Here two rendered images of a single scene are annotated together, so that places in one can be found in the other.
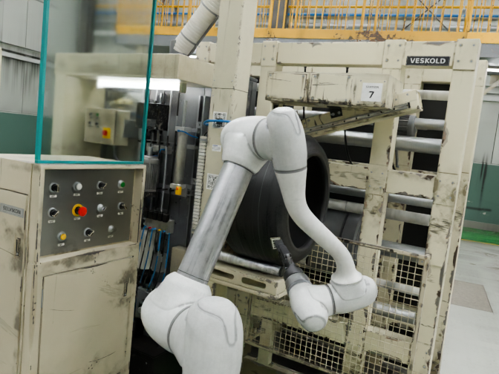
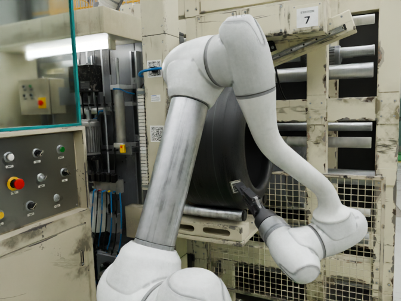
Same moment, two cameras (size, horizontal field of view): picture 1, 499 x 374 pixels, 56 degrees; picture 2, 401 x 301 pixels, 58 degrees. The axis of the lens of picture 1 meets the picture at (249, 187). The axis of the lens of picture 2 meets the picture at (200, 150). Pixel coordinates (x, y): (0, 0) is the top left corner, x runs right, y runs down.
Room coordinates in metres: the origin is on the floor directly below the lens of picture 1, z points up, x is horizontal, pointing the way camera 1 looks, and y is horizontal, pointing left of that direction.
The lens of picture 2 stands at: (0.53, 0.07, 1.33)
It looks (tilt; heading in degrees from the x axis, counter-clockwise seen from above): 7 degrees down; 357
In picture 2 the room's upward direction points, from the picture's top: 2 degrees counter-clockwise
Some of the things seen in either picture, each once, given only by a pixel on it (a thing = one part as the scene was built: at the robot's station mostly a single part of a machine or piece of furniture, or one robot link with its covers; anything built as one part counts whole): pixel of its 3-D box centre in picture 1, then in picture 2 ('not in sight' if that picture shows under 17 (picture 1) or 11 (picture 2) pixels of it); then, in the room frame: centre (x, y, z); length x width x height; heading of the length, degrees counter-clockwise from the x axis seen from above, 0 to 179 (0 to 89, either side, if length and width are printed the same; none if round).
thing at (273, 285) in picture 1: (244, 277); (204, 226); (2.01, -0.02, 0.84); 0.36 x 0.09 x 0.06; 60
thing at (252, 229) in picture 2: (259, 278); (218, 224); (2.13, -0.09, 0.80); 0.37 x 0.36 x 0.02; 150
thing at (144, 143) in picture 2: (202, 185); (146, 139); (2.26, 0.23, 1.19); 0.05 x 0.04 x 0.48; 150
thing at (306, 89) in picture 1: (331, 91); (262, 27); (2.32, -0.35, 1.71); 0.61 x 0.25 x 0.15; 60
